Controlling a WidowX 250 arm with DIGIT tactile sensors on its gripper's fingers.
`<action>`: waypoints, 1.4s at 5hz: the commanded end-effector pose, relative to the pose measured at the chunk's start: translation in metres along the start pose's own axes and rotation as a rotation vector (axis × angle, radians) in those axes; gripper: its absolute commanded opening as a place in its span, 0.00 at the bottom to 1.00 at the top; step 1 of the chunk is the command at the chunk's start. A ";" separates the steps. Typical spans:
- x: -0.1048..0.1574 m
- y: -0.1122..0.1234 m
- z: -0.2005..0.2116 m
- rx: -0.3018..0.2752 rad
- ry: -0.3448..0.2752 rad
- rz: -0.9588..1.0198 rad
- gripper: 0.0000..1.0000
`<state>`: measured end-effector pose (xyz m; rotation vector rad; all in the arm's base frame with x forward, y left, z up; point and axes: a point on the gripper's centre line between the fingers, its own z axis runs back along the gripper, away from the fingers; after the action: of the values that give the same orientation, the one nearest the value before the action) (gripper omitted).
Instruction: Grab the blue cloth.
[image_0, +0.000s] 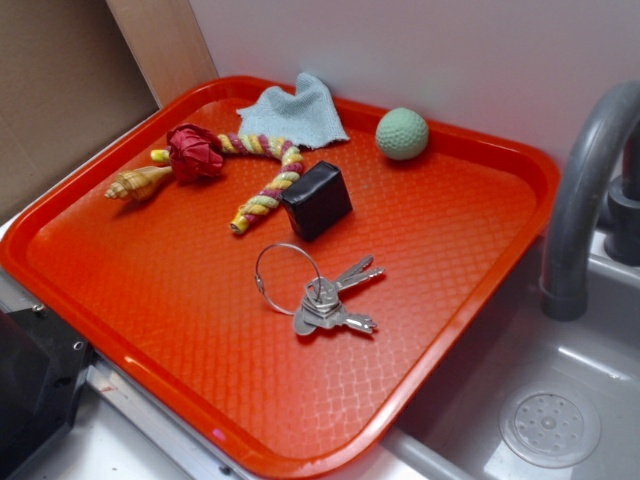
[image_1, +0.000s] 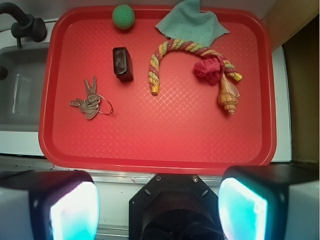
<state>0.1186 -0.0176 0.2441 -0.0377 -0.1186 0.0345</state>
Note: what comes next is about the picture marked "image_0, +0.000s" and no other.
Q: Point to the tan spiral seashell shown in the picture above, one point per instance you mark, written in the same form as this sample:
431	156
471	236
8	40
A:
139	184

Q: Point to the grey sink basin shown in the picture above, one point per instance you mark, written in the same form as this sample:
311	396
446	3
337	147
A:
450	430

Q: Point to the silver lower key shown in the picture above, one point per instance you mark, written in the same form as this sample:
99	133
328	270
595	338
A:
312	315

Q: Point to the red paper flower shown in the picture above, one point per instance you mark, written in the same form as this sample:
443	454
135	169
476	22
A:
194	152

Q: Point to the grey curved faucet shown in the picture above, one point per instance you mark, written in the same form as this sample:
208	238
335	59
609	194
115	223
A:
581	206

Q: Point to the green dimpled ball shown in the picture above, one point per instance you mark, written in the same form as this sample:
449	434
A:
402	134

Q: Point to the light wooden board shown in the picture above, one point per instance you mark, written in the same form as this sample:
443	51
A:
167	43

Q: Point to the yellow pink rope toy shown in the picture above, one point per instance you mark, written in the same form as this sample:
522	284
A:
268	198

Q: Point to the black faucet handle base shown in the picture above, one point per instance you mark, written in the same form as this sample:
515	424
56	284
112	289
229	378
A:
622	242

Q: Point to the light blue cloth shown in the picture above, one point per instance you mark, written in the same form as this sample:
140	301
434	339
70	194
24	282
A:
307	117

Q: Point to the brown cardboard panel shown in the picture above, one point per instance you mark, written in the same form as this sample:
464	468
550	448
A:
69	87

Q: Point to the black rectangular block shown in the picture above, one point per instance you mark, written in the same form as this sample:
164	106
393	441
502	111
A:
317	200

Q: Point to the round sink drain cover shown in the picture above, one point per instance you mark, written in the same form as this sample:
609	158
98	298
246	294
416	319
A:
550	425

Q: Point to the orange plastic tray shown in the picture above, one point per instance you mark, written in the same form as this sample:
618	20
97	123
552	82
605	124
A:
203	318

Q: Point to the silver key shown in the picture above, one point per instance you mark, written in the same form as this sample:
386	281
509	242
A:
363	264
312	315
329	290

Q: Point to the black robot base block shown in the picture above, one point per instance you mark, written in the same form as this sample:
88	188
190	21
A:
44	365

